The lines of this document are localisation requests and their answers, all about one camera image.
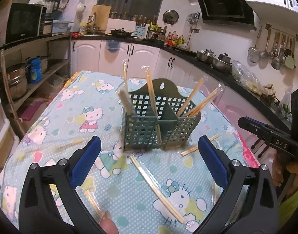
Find black range hood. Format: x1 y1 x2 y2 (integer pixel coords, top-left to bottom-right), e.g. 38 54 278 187
197 0 256 31

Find steel pot on shelf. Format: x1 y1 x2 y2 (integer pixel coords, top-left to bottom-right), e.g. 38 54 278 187
6 63 28 99

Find wooden shelf unit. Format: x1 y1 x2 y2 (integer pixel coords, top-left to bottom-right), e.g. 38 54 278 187
0 33 71 138

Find person's hand holding gripper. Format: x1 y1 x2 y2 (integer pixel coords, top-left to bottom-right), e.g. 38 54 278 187
272 152 298 199

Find chopstick pair long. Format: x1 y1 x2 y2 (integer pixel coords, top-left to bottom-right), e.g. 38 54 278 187
130 154 185 224

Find Hello Kitty tablecloth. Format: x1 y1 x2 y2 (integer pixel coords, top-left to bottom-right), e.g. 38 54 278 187
0 71 258 233

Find blue plastic canister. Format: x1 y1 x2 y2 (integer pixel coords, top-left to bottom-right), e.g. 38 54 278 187
28 57 43 83

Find green plastic utensil caddy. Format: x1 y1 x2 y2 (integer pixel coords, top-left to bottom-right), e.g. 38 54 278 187
122 78 201 150

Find black microwave oven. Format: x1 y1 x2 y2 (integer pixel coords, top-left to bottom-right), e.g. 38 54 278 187
5 3 46 44

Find white kitchen cabinets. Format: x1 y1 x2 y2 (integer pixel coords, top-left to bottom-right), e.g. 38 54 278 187
71 38 237 91

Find wooden cutting board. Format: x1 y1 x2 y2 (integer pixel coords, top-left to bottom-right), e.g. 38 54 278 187
90 5 111 32

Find short wrapped chopstick pair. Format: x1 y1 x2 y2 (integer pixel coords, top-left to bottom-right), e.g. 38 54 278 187
84 190 104 220

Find steel pots on counter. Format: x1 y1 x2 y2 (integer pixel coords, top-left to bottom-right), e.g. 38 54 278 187
196 49 232 74

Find hanging utensil rack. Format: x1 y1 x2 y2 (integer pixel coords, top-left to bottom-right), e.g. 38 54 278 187
247 23 298 70

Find sauce bottles on counter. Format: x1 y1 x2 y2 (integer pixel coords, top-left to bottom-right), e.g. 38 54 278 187
164 31 184 47

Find chopstick pair beside caddy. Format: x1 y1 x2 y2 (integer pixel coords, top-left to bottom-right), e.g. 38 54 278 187
180 134 220 157

